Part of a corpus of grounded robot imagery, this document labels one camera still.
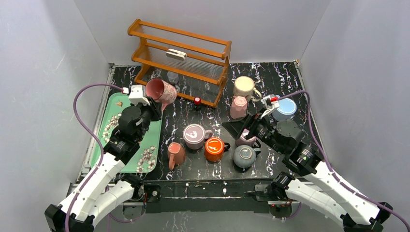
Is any cream speckled mug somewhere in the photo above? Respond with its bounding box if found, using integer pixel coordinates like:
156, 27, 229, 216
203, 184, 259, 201
233, 76, 262, 102

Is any salmon pink mug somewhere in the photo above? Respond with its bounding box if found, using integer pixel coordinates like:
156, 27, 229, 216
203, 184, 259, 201
167, 142, 186, 170

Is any orange mug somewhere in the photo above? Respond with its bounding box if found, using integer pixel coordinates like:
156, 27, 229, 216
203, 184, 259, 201
204, 137, 231, 162

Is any mauve mug white logo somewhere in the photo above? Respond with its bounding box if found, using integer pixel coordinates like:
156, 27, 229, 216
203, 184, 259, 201
183, 124, 214, 150

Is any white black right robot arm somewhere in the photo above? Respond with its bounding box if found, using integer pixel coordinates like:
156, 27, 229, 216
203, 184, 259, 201
222, 114, 392, 232

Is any grey blue mug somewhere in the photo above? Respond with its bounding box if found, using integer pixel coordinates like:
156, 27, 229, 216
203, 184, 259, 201
233, 145, 261, 169

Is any orange wooden rack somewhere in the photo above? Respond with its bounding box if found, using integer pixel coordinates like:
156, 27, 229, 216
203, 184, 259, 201
128, 19, 232, 108

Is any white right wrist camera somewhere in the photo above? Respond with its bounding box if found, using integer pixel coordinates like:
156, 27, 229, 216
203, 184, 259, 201
261, 94, 279, 118

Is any white clip on rack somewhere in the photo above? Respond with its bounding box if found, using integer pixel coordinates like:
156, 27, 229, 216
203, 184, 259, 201
166, 48, 187, 61

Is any pale pink faceted mug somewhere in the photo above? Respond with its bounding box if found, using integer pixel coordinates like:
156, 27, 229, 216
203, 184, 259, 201
230, 96, 248, 119

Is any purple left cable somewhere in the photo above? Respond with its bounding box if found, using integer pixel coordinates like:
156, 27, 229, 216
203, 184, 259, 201
64, 83, 146, 232

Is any clear glass cup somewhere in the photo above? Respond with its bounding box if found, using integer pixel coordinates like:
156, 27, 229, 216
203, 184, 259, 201
167, 71, 179, 85

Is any black table front rail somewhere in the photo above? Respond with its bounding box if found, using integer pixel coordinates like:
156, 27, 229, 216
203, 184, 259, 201
145, 179, 272, 213

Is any purple cable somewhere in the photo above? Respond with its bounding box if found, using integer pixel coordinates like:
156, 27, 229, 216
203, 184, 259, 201
277, 89, 410, 232
64, 83, 146, 232

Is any light blue mug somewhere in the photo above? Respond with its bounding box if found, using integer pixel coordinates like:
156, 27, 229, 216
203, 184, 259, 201
272, 98, 297, 121

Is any red black button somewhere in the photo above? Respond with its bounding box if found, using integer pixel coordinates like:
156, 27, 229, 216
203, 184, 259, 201
193, 97, 202, 111

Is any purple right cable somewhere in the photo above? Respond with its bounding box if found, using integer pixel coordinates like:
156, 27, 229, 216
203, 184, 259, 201
277, 89, 410, 232

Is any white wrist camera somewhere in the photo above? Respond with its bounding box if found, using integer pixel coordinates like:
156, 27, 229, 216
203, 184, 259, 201
128, 85, 150, 106
261, 94, 279, 118

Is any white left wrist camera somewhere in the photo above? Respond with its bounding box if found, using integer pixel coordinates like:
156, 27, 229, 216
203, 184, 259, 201
128, 85, 150, 106

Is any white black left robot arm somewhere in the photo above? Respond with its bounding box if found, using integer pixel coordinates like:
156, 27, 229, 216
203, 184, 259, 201
44, 97, 165, 232

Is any mauve mug behind arm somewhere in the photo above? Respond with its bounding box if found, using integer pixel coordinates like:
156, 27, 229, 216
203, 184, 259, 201
235, 129, 257, 147

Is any green floral tray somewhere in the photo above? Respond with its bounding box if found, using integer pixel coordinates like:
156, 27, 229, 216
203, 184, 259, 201
98, 93, 162, 174

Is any pink ghost pattern mug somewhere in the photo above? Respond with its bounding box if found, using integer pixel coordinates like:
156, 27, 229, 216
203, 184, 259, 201
146, 78, 177, 111

